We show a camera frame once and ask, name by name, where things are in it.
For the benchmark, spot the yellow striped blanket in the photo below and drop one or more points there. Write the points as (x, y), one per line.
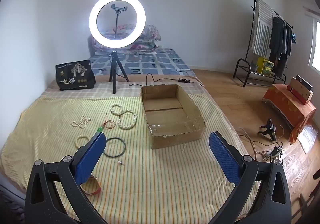
(150, 176)

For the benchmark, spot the dark long box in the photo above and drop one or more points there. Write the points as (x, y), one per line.
(303, 82)

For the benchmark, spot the orange cloth covered table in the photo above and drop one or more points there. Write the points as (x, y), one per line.
(287, 106)

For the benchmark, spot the cardboard box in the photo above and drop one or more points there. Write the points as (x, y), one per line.
(170, 113)

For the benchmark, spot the brown red gift box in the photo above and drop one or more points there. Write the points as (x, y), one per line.
(298, 90)

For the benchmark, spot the black clamp stand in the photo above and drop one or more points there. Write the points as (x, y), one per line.
(270, 128)

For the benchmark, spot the small blue hanging item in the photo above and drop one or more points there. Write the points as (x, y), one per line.
(294, 38)

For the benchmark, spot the yellow box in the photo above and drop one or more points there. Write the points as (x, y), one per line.
(266, 66)

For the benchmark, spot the black bangle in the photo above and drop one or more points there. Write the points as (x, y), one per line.
(124, 148)

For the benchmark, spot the black phone holder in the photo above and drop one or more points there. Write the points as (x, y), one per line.
(116, 21)

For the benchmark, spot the black printed bag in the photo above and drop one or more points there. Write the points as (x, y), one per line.
(75, 73)

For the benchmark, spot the folded floral quilts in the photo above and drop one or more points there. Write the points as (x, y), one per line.
(150, 36)

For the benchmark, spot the small grey pot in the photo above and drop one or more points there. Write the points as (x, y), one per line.
(254, 66)

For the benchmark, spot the black tripod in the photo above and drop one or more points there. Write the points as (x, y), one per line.
(114, 63)

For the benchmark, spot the power strip with adapter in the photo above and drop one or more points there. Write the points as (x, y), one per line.
(276, 150)

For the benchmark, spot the blue checked bed sheet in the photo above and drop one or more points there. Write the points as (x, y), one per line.
(160, 61)

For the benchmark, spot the window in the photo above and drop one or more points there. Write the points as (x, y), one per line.
(316, 46)

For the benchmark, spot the dark patterned cloth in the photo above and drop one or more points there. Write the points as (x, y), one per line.
(10, 204)

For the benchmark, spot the dark hanging clothes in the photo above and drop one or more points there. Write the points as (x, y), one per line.
(278, 38)

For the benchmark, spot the striped hanging cloth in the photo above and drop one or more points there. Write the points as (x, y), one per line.
(262, 28)

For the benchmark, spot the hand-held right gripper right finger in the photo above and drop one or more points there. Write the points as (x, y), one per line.
(225, 159)

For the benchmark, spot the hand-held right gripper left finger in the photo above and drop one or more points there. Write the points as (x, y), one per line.
(91, 156)

